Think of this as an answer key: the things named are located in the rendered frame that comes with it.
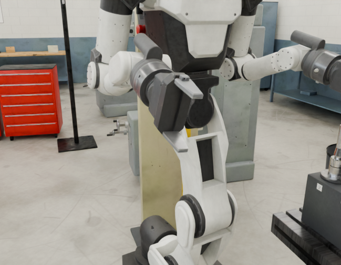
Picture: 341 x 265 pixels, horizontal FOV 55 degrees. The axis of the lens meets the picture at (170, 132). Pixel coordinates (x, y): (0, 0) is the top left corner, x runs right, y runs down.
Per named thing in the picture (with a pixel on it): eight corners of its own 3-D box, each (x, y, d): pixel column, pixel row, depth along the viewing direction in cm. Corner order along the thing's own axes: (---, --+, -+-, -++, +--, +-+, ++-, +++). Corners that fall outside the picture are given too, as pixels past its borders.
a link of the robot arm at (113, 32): (83, 76, 103) (90, 2, 92) (123, 78, 109) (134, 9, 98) (90, 93, 95) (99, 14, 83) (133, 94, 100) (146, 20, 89)
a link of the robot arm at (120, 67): (122, 77, 70) (105, 88, 82) (161, 79, 74) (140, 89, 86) (121, 47, 70) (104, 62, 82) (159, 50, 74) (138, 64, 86)
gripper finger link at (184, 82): (188, 98, 52) (173, 82, 57) (205, 99, 54) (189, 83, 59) (190, 89, 52) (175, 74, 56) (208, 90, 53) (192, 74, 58)
